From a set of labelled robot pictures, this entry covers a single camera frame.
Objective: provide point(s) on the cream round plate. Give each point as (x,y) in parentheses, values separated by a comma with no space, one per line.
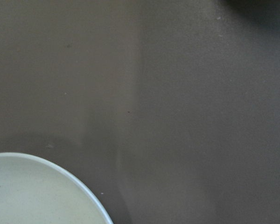
(36,191)

